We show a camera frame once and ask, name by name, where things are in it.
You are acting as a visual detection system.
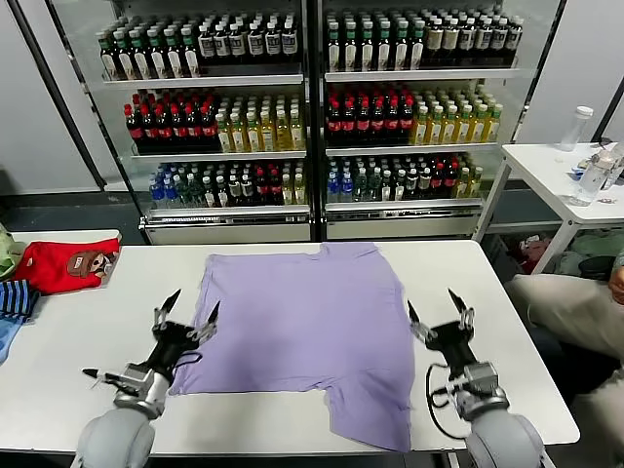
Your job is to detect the red clothes pile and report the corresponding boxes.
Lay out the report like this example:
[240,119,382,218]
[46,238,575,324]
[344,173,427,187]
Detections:
[506,235,555,269]

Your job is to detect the white cap black label bottle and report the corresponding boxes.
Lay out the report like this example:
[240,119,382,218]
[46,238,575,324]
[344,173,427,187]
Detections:
[490,18,509,67]
[281,18,299,63]
[247,19,265,64]
[198,21,217,67]
[214,21,232,66]
[458,18,477,67]
[229,20,248,65]
[506,19,526,67]
[475,18,493,67]
[264,19,283,64]

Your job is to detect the clear grey-lidded water bottle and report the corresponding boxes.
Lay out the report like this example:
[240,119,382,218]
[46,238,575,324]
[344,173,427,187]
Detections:
[567,148,616,209]

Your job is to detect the seated person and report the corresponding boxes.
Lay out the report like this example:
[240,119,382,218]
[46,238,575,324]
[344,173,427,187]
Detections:
[504,272,624,468]

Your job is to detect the person's right hand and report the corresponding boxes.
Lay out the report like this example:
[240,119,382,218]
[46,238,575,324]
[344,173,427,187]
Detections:
[608,265,624,307]

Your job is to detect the white drinks shelf unit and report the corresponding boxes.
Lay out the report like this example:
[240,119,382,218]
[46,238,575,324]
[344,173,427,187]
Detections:
[316,0,569,243]
[48,0,316,245]

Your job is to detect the black slanted wall post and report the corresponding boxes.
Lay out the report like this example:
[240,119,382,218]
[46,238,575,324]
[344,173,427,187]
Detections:
[8,0,108,192]

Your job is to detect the clear glass jar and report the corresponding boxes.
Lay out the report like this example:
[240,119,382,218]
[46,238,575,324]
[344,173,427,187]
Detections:
[603,144,624,192]

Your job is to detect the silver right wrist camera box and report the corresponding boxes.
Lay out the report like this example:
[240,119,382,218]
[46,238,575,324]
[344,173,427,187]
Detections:
[462,360,501,396]

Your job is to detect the green cap dark tea bottle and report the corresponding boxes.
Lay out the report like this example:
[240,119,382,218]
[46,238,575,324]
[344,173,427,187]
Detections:
[165,27,186,79]
[359,19,376,73]
[409,19,427,72]
[97,31,121,82]
[148,28,170,79]
[392,19,410,72]
[181,26,202,78]
[342,19,360,73]
[114,30,137,81]
[326,19,343,73]
[131,29,153,80]
[375,19,394,73]

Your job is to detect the pale green garment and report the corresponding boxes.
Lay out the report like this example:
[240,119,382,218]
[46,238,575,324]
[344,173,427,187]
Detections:
[0,224,25,282]

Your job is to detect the white side table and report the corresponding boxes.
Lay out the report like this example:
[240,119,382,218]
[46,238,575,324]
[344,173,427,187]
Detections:
[475,141,624,277]

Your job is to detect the dark slanted wall post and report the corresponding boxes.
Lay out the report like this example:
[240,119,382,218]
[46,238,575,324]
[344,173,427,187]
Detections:
[592,77,624,145]

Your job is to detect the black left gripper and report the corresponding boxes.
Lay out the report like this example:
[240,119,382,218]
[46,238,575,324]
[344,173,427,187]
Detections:
[144,289,221,382]

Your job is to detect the beige label dark bottle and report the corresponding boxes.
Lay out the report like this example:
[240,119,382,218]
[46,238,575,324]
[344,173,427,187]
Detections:
[426,19,445,67]
[442,18,461,67]

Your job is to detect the blue black striped garment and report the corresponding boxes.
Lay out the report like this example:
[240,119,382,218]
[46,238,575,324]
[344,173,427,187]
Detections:
[0,278,41,324]

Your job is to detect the green clothes pile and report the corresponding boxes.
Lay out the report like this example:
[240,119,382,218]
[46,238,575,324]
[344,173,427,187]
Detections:
[560,228,624,282]

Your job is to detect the tall clear white-capped bottle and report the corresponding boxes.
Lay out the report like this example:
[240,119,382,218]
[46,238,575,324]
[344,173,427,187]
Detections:
[559,105,595,153]

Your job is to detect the black left gripper cable loop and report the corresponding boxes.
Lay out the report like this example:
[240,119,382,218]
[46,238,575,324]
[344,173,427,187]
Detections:
[173,351,203,379]

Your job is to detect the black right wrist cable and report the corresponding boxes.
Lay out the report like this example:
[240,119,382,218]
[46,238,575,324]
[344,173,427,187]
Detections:
[425,363,474,440]

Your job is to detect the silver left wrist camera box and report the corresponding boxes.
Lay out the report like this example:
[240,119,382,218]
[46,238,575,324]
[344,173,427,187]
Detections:
[121,362,158,391]

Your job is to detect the black storage basket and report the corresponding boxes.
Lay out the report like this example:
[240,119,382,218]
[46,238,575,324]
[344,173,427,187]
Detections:
[487,232,535,287]

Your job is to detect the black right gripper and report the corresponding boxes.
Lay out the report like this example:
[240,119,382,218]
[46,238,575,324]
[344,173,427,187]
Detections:
[406,287,479,380]

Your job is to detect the light blue garment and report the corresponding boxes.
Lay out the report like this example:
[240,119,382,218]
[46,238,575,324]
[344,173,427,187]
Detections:
[0,316,23,367]

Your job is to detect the small white table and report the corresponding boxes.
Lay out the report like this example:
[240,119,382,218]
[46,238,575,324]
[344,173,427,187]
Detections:
[9,228,122,250]

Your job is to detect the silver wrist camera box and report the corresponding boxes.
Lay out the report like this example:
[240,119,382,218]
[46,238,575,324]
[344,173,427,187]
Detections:
[462,360,501,396]
[121,362,158,391]

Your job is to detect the purple t-shirt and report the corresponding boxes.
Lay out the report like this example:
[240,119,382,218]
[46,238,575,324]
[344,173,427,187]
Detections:
[168,242,416,453]

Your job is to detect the red shirt with cartoon print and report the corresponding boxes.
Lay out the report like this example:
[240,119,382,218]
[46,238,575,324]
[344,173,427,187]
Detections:
[13,237,122,296]

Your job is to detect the green cap yellow tea bottle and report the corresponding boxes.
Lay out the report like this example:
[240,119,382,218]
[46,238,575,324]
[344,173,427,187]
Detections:
[288,108,305,151]
[441,105,458,145]
[245,110,261,152]
[470,104,488,144]
[426,106,444,145]
[455,105,473,144]
[259,109,276,152]
[485,104,503,143]
[411,106,429,146]
[230,111,248,153]
[273,109,291,151]
[216,111,233,153]

